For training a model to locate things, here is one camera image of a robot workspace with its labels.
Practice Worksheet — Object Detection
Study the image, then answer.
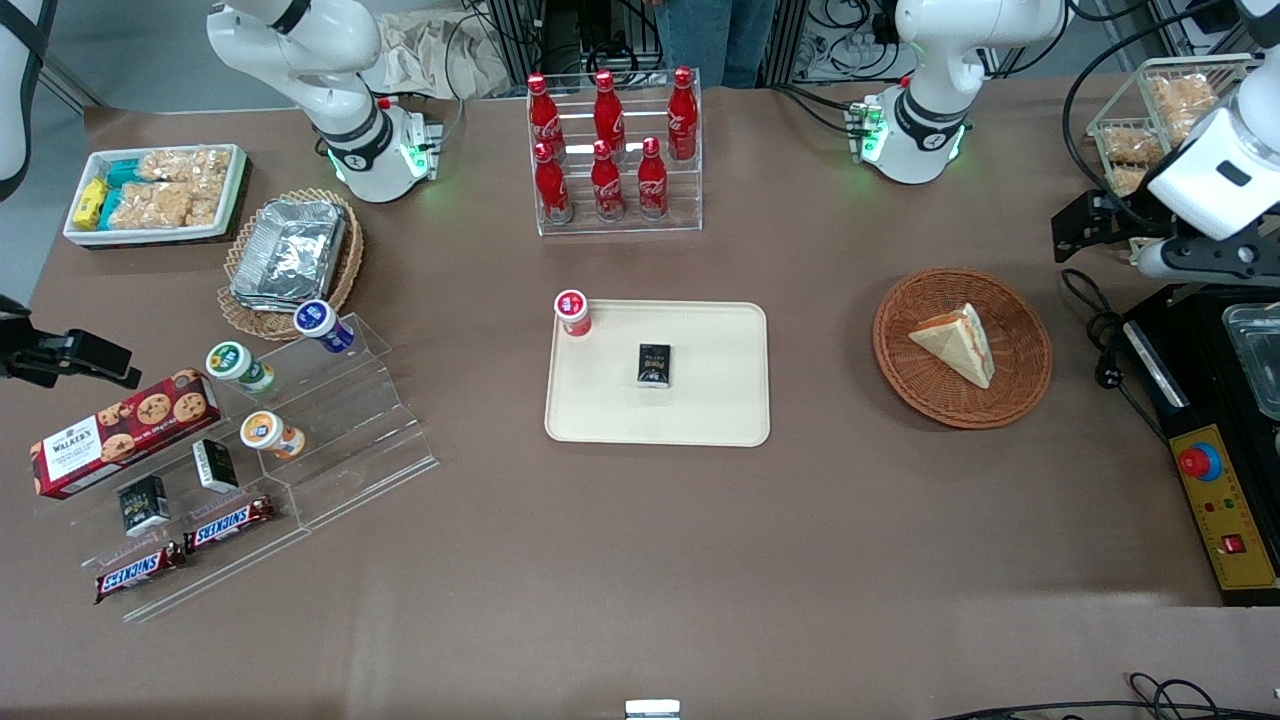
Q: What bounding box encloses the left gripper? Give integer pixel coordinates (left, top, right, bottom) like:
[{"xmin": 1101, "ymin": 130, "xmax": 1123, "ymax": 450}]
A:
[{"xmin": 1052, "ymin": 189, "xmax": 1280, "ymax": 289}]

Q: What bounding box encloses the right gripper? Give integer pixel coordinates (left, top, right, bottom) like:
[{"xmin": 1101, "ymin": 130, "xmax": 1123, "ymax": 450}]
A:
[{"xmin": 0, "ymin": 294, "xmax": 143, "ymax": 392}]

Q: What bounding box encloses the triangular sandwich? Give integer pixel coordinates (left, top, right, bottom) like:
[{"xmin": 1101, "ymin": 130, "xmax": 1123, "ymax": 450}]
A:
[{"xmin": 908, "ymin": 303, "xmax": 997, "ymax": 390}]

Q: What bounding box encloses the tan oval wicker basket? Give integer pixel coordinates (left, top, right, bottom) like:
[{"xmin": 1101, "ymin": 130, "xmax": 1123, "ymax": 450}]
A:
[{"xmin": 217, "ymin": 187, "xmax": 365, "ymax": 342}]

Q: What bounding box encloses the brown round wicker basket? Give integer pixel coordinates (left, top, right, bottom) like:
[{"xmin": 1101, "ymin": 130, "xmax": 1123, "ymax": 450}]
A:
[{"xmin": 872, "ymin": 266, "xmax": 1054, "ymax": 430}]

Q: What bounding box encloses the beige plastic tray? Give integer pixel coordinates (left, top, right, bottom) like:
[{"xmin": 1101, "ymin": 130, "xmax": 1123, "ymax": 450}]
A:
[{"xmin": 544, "ymin": 300, "xmax": 772, "ymax": 448}]

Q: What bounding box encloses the red Walkers cookie box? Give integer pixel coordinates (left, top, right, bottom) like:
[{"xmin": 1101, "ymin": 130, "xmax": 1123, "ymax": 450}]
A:
[{"xmin": 29, "ymin": 368, "xmax": 224, "ymax": 500}]

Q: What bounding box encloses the green lid yogurt cup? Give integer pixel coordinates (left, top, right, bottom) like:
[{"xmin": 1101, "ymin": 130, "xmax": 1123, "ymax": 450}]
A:
[{"xmin": 205, "ymin": 340, "xmax": 279, "ymax": 394}]

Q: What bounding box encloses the yellow snack packet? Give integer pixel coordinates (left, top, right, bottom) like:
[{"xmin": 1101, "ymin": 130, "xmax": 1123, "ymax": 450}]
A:
[{"xmin": 74, "ymin": 177, "xmax": 109, "ymax": 230}]

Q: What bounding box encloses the rice cracker pack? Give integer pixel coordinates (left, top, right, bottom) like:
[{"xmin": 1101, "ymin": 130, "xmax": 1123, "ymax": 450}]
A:
[
  {"xmin": 108, "ymin": 180, "xmax": 223, "ymax": 230},
  {"xmin": 138, "ymin": 147, "xmax": 233, "ymax": 187}
]

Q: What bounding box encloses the black appliance box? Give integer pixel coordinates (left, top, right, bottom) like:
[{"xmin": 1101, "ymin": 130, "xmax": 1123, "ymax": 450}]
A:
[{"xmin": 1121, "ymin": 283, "xmax": 1280, "ymax": 608}]

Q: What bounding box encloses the orange lid yogurt cup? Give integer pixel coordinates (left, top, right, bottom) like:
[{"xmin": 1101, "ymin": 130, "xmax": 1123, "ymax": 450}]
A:
[{"xmin": 239, "ymin": 410, "xmax": 307, "ymax": 462}]

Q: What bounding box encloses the Snickers chocolate bar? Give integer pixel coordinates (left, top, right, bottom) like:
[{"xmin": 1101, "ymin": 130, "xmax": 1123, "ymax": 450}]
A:
[
  {"xmin": 183, "ymin": 496, "xmax": 277, "ymax": 554},
  {"xmin": 94, "ymin": 542, "xmax": 188, "ymax": 605}
]

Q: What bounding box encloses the clear plastic container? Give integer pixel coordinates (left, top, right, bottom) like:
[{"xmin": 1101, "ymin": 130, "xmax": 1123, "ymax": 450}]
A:
[{"xmin": 1221, "ymin": 304, "xmax": 1280, "ymax": 422}]

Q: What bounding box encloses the white plastic snack bin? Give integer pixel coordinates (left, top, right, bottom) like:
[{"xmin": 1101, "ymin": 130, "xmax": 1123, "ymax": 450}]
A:
[{"xmin": 63, "ymin": 144, "xmax": 250, "ymax": 247}]

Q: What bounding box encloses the stack of foil trays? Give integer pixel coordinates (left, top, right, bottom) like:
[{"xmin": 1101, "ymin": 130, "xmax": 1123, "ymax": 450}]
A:
[{"xmin": 229, "ymin": 199, "xmax": 349, "ymax": 312}]

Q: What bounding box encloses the blue lid yogurt cup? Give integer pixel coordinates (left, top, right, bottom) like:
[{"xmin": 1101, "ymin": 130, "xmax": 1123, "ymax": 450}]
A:
[{"xmin": 293, "ymin": 299, "xmax": 357, "ymax": 354}]

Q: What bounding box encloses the red emergency stop button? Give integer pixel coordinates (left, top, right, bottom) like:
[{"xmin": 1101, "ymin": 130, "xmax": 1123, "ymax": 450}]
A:
[{"xmin": 1177, "ymin": 442, "xmax": 1223, "ymax": 484}]

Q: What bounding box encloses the clear acrylic stepped display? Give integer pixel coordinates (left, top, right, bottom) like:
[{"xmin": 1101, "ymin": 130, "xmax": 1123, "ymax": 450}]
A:
[{"xmin": 28, "ymin": 312, "xmax": 440, "ymax": 624}]

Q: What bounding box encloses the yellow control panel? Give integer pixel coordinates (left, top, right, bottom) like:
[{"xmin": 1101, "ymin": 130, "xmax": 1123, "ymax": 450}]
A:
[{"xmin": 1168, "ymin": 424, "xmax": 1280, "ymax": 593}]

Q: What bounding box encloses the clear acrylic bottle rack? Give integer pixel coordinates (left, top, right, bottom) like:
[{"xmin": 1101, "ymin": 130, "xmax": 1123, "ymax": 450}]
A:
[{"xmin": 527, "ymin": 67, "xmax": 704, "ymax": 237}]

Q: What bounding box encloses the person in blue jeans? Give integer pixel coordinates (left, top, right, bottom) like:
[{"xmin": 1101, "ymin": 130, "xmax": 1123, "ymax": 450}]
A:
[{"xmin": 652, "ymin": 0, "xmax": 778, "ymax": 90}]

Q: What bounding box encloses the red cola bottle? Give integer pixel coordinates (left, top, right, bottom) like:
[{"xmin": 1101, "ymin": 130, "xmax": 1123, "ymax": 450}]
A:
[
  {"xmin": 636, "ymin": 136, "xmax": 670, "ymax": 221},
  {"xmin": 533, "ymin": 142, "xmax": 574, "ymax": 225},
  {"xmin": 526, "ymin": 73, "xmax": 567, "ymax": 153},
  {"xmin": 589, "ymin": 139, "xmax": 626, "ymax": 222},
  {"xmin": 593, "ymin": 69, "xmax": 628, "ymax": 151},
  {"xmin": 666, "ymin": 66, "xmax": 699, "ymax": 162}
]

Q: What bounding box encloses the beige crumpled cloth bag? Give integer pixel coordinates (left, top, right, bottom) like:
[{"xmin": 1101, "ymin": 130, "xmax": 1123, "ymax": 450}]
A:
[{"xmin": 372, "ymin": 8, "xmax": 513, "ymax": 101}]

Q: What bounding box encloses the red lid yogurt cup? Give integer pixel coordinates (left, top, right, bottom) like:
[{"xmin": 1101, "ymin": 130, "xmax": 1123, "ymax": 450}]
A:
[{"xmin": 554, "ymin": 289, "xmax": 594, "ymax": 340}]

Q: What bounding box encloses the white wire basket rack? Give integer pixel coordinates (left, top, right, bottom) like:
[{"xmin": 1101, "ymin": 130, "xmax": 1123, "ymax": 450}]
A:
[{"xmin": 1086, "ymin": 54, "xmax": 1263, "ymax": 201}]

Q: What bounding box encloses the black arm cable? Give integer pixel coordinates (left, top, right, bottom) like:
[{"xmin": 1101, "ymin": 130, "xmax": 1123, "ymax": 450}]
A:
[{"xmin": 1061, "ymin": 0, "xmax": 1246, "ymax": 201}]

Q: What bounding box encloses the black power cable with plug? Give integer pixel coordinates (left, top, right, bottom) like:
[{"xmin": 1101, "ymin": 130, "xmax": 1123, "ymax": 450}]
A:
[{"xmin": 1059, "ymin": 268, "xmax": 1173, "ymax": 443}]

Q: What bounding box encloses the tangled cables and power strip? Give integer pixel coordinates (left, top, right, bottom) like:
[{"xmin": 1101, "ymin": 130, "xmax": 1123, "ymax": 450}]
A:
[{"xmin": 785, "ymin": 0, "xmax": 906, "ymax": 89}]

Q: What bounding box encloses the black floor cable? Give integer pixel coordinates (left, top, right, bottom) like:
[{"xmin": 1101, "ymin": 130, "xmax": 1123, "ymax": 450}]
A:
[{"xmin": 930, "ymin": 672, "xmax": 1280, "ymax": 720}]

